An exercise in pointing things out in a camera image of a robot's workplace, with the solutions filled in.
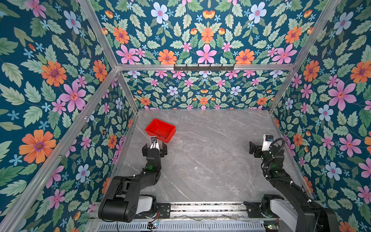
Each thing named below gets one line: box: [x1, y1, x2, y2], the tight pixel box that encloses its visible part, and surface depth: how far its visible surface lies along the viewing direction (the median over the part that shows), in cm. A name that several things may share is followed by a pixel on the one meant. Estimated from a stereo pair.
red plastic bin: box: [144, 118, 177, 144], surface depth 107 cm
